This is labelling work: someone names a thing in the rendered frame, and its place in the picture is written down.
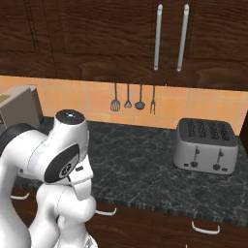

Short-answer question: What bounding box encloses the long silver cupboard handle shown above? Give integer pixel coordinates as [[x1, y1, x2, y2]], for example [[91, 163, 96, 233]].
[[153, 3, 164, 72], [176, 3, 191, 73]]

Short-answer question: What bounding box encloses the dark hanging whisk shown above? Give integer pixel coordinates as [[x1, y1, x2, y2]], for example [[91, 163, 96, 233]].
[[123, 83, 133, 109]]

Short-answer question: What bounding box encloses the dark slotted spatula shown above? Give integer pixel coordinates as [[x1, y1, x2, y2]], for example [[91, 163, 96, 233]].
[[109, 82, 121, 112]]

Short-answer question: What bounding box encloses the grey box appliance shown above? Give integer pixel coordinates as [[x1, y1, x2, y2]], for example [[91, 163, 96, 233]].
[[0, 84, 44, 131]]

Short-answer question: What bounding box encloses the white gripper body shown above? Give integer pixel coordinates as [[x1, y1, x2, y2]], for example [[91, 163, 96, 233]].
[[70, 175, 95, 202]]

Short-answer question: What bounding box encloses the dark hanging ladle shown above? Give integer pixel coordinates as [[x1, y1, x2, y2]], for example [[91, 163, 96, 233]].
[[134, 84, 146, 111]]

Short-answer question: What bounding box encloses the white curved drawer handle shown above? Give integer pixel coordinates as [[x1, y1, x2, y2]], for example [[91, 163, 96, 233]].
[[94, 207, 118, 217], [191, 220, 222, 235], [10, 192, 31, 201]]

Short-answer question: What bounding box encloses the dark hanging meat fork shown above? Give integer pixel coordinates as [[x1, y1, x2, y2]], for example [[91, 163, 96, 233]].
[[149, 84, 157, 115]]

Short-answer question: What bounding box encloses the silver four-slot toaster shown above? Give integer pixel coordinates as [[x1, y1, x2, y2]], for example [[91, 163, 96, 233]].
[[171, 117, 239, 175]]

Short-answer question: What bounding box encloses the dark wood cupboard door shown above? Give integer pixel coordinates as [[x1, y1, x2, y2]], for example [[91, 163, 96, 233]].
[[167, 0, 248, 92], [52, 0, 171, 86], [0, 0, 56, 79]]

